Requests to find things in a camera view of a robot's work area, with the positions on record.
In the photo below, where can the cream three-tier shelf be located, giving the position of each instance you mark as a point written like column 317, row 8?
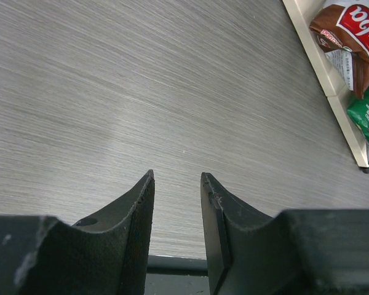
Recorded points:
column 337, row 93

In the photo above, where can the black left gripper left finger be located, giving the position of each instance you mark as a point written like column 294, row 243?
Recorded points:
column 103, row 253

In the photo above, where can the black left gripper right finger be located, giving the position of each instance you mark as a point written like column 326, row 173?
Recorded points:
column 295, row 252

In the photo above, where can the brown Chuba cassava chips bag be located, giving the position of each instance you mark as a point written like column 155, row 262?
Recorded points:
column 341, row 29

